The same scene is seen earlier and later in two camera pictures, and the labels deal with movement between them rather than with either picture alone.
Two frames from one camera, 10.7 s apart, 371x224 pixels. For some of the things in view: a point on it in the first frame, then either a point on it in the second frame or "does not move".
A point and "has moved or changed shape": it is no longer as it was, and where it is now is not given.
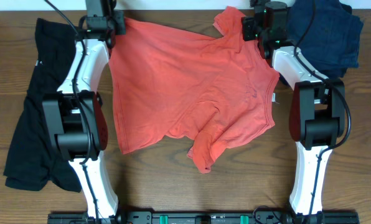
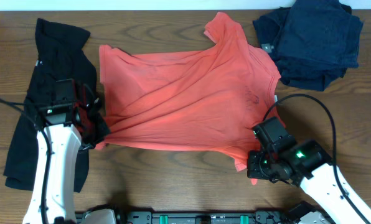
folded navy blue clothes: [330, 43] does not move
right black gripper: [248, 28] → [254, 165]
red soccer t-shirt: [216, 89] has moved or changed shape
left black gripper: [118, 23] → [90, 121]
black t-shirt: [29, 167] does not move
